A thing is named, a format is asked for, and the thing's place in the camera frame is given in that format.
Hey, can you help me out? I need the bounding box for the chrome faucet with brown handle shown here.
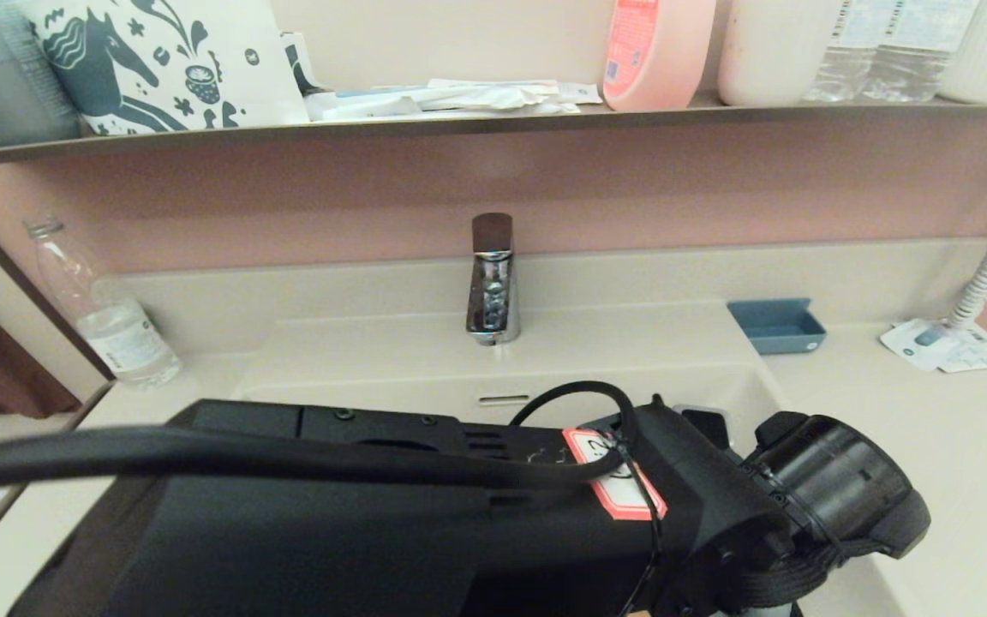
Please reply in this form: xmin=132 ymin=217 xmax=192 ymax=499
xmin=466 ymin=213 xmax=520 ymax=345

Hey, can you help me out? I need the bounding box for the beige wash basin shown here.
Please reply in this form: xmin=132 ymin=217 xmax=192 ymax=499
xmin=99 ymin=300 xmax=923 ymax=617

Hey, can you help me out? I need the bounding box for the white packet with blue logo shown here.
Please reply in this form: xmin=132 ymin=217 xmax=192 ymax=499
xmin=877 ymin=318 xmax=966 ymax=371

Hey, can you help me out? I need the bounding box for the blue plastic soap dish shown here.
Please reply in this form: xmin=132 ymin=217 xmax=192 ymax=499
xmin=727 ymin=297 xmax=827 ymax=355

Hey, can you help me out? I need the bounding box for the white printed paper leaflet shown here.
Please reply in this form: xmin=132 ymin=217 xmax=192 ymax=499
xmin=937 ymin=327 xmax=987 ymax=374

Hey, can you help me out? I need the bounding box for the clear labelled water bottle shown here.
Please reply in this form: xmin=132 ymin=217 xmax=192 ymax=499
xmin=802 ymin=0 xmax=888 ymax=104
xmin=860 ymin=0 xmax=978 ymax=104

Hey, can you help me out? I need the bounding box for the white smooth jar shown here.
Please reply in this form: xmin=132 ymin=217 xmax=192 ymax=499
xmin=718 ymin=0 xmax=841 ymax=107

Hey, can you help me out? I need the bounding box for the pink lotion bottle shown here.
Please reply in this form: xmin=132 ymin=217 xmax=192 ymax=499
xmin=601 ymin=0 xmax=717 ymax=112

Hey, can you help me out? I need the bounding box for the crumpled clear plastic packet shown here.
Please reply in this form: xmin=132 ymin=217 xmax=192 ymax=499
xmin=423 ymin=79 xmax=584 ymax=115

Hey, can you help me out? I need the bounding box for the white packet with blue stripe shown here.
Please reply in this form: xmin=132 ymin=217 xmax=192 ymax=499
xmin=305 ymin=84 xmax=458 ymax=121

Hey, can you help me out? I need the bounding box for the white pouch with black print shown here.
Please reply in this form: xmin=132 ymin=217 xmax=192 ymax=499
xmin=281 ymin=33 xmax=332 ymax=95

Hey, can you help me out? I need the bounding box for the clear uncapped plastic water bottle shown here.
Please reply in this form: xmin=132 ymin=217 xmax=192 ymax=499
xmin=24 ymin=214 xmax=182 ymax=388

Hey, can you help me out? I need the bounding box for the white bag with horse print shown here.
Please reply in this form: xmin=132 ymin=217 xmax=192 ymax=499
xmin=18 ymin=0 xmax=310 ymax=136

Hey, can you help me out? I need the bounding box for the thin black camera cable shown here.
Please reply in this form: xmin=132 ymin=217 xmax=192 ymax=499
xmin=509 ymin=380 xmax=664 ymax=617

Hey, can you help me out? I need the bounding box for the brown wall shelf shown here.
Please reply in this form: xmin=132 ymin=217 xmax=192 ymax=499
xmin=0 ymin=96 xmax=987 ymax=170

